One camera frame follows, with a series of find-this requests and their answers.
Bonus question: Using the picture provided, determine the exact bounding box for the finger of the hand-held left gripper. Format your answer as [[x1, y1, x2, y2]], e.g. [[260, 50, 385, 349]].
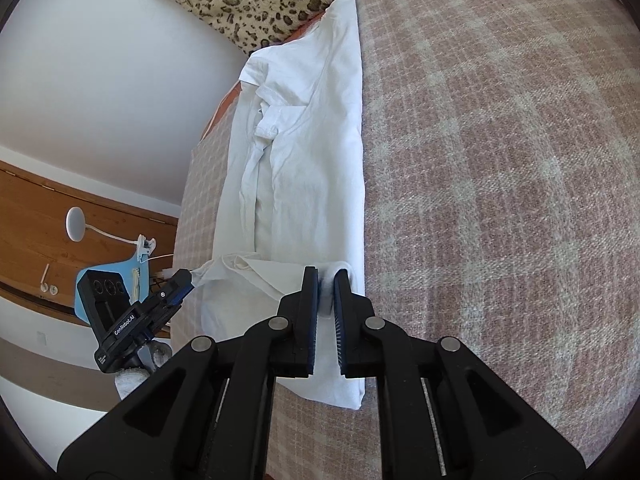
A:
[[161, 268, 196, 307]]

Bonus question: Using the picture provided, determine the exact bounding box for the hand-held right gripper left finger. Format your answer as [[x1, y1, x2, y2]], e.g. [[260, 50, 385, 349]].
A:
[[56, 266, 321, 480]]

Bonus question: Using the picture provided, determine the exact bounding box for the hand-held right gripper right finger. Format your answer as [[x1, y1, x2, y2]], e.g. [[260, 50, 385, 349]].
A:
[[332, 269, 586, 480]]

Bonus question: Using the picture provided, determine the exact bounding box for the white t-shirt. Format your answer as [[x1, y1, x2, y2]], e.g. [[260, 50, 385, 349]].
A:
[[191, 0, 368, 410]]

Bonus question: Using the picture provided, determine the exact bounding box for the person's left hand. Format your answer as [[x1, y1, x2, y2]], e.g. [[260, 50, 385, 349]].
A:
[[114, 342, 173, 402]]

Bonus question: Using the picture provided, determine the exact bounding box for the light blue plastic chair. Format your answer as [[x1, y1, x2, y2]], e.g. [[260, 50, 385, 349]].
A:
[[75, 252, 151, 326]]

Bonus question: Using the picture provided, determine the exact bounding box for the white clip lamp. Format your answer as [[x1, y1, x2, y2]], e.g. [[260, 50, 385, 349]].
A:
[[66, 207, 158, 263]]

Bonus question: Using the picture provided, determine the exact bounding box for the leopard print cushion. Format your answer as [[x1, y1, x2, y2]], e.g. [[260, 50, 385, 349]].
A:
[[144, 0, 401, 57]]

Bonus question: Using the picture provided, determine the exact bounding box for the white cable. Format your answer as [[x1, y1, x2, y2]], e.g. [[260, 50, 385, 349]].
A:
[[147, 254, 176, 281]]

